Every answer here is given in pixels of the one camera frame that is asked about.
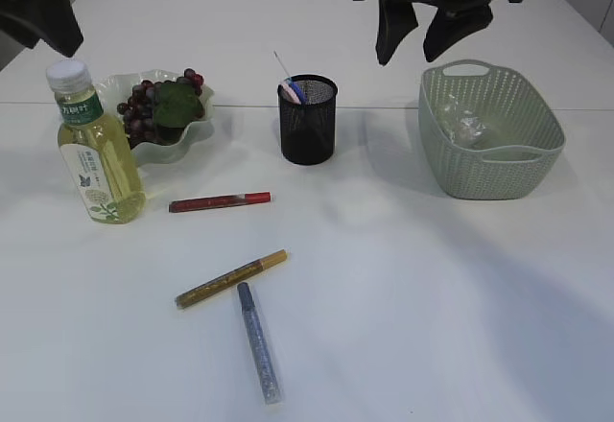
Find silver glitter pen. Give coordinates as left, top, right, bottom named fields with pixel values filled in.
left=237, top=282, right=282, bottom=405

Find dark red grape bunch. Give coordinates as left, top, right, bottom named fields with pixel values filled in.
left=116, top=68, right=206, bottom=149

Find green tea bottle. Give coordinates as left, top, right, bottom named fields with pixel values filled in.
left=46, top=59, right=146, bottom=224

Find blue scissors with sheath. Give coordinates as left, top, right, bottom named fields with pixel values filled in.
left=288, top=79, right=308, bottom=105

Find black mesh pen holder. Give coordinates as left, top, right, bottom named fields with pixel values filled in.
left=277, top=74, right=338, bottom=166

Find light green wavy plate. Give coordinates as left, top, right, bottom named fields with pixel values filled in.
left=95, top=69, right=214, bottom=166

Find pink scissors with sheath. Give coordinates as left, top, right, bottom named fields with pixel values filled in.
left=280, top=79, right=301, bottom=105

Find gold marker pen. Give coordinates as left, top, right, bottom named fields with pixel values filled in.
left=175, top=249, right=288, bottom=310

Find clear plastic sheet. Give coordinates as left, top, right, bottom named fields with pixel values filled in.
left=436, top=95, right=488, bottom=150

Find light green woven basket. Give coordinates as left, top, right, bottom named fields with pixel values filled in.
left=418, top=59, right=566, bottom=200

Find clear plastic ruler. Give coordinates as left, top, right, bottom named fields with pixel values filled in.
left=273, top=50, right=293, bottom=81

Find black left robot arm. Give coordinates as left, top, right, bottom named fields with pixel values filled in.
left=1, top=0, right=83, bottom=58

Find red marker pen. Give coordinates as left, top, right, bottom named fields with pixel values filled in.
left=168, top=192, right=272, bottom=214

